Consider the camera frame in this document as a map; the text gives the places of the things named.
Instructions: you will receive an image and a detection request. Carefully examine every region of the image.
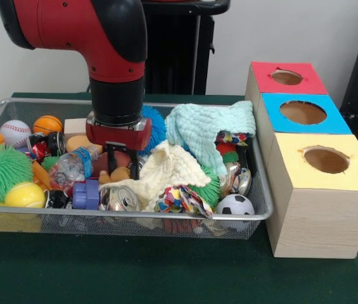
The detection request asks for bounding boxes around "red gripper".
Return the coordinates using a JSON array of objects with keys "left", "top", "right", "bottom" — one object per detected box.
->
[{"left": 86, "top": 111, "right": 153, "bottom": 181}]

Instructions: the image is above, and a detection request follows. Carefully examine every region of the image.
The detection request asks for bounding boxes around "blue fuzzy ball with eyes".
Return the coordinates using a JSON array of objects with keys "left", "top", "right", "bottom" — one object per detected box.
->
[{"left": 137, "top": 104, "right": 168, "bottom": 156}]

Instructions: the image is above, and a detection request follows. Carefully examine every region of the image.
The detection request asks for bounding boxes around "mint green waffle cloth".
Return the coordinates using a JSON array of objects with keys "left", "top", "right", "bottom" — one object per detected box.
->
[{"left": 165, "top": 101, "right": 257, "bottom": 177}]

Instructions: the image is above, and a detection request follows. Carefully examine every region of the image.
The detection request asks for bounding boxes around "wooden box with three holes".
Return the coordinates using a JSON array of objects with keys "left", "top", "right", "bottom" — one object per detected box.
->
[{"left": 243, "top": 61, "right": 358, "bottom": 260}]

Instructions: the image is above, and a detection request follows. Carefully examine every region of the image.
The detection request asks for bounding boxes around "brown toy football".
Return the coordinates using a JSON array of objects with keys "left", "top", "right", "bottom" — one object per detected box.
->
[{"left": 92, "top": 151, "right": 132, "bottom": 175}]

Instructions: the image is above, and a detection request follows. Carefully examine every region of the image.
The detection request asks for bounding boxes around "cream waffle cloth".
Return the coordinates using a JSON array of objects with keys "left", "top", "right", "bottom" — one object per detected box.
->
[{"left": 102, "top": 141, "right": 213, "bottom": 213}]

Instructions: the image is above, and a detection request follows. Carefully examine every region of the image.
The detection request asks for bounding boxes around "crushed clear plastic bottle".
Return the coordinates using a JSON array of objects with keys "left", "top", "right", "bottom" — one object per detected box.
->
[{"left": 49, "top": 145, "right": 104, "bottom": 187}]

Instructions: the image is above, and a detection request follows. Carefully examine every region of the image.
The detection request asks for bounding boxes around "orange basketball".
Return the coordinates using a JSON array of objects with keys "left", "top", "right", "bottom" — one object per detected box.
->
[{"left": 32, "top": 115, "right": 64, "bottom": 136}]

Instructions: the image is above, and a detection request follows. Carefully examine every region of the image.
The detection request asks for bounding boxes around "yellow tennis ball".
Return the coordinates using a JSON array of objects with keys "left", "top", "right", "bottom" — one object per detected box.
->
[{"left": 4, "top": 182, "right": 46, "bottom": 209}]

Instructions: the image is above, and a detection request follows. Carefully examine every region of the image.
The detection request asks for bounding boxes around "white baseball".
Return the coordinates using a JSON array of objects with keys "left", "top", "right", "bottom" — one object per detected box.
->
[{"left": 0, "top": 120, "right": 32, "bottom": 148}]

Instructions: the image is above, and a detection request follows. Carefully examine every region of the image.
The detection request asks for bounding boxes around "dark green table cloth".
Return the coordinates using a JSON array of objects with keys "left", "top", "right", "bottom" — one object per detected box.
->
[{"left": 0, "top": 91, "right": 358, "bottom": 304}]

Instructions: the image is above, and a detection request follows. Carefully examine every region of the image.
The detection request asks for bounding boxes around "black and white soccer ball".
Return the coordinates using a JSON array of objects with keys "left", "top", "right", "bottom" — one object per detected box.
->
[{"left": 216, "top": 193, "right": 255, "bottom": 216}]

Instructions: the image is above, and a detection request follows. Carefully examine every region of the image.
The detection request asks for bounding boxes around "green fuzzy ball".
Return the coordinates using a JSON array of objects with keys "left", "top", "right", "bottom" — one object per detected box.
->
[{"left": 0, "top": 144, "right": 34, "bottom": 203}]

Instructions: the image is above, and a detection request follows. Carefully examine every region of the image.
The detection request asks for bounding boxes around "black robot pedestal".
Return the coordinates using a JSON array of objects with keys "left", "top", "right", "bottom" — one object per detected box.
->
[{"left": 140, "top": 0, "right": 232, "bottom": 95}]

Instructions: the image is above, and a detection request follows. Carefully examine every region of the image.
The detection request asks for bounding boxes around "silver wire mesh bin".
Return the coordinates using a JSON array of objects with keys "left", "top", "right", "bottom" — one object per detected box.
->
[{"left": 0, "top": 98, "right": 274, "bottom": 241}]

